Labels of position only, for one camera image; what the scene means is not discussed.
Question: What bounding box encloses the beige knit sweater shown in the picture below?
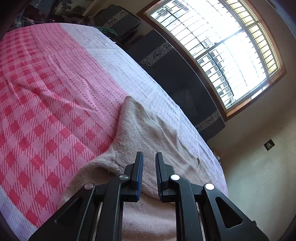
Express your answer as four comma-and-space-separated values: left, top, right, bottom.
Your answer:
60, 96, 228, 240

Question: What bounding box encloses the round wooden side table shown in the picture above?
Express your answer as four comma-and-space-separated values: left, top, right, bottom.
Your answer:
212, 148, 223, 164

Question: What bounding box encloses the pink checkered bed sheet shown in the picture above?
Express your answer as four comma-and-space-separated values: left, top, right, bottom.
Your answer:
1, 24, 228, 240

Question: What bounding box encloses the dark sofa with patterned strips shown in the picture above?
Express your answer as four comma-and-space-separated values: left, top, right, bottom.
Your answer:
127, 30, 225, 141

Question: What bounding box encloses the dark armchair with patterned strip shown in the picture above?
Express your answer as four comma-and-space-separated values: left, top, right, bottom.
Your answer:
93, 4, 141, 45

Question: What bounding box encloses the black wall plaque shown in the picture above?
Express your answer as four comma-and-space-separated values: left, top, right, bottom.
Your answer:
264, 139, 275, 151

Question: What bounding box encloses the barred window with wooden frame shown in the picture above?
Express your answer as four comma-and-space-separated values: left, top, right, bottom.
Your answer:
138, 1, 286, 121

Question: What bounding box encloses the green cord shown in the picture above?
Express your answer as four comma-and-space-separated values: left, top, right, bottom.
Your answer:
97, 26, 118, 38

